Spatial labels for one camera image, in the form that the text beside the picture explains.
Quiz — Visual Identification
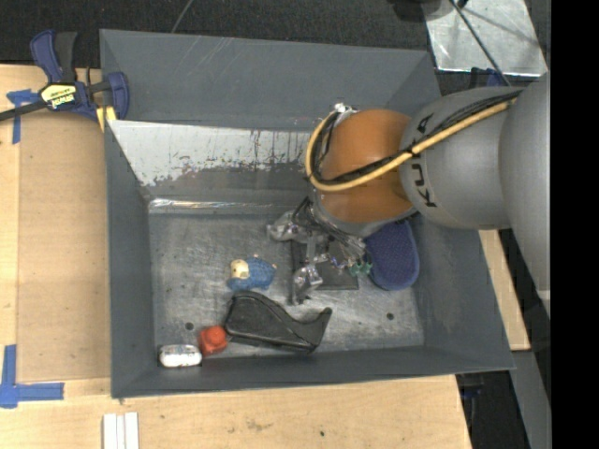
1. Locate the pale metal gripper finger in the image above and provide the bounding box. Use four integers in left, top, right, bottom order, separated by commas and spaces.
266, 210, 305, 243
291, 250, 325, 306

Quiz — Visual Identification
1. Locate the dark green flat block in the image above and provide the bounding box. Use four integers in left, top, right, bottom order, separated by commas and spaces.
290, 239, 360, 292

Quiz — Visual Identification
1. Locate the blue toy animal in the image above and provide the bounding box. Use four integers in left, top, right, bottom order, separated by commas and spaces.
226, 256, 278, 293

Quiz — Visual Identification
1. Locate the black curved plastic piece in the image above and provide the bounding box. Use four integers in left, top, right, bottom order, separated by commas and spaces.
223, 290, 334, 355

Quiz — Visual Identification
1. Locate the blue oval sponge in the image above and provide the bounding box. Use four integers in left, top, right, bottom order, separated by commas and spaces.
364, 222, 421, 292

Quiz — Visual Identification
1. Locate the red toy food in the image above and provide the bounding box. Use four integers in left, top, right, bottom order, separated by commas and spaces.
197, 325, 229, 357

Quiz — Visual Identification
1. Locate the grey metal bin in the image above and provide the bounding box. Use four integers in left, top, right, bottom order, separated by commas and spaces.
97, 28, 517, 399

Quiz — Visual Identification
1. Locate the pale wood flat board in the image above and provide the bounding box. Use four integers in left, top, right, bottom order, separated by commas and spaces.
16, 112, 113, 385

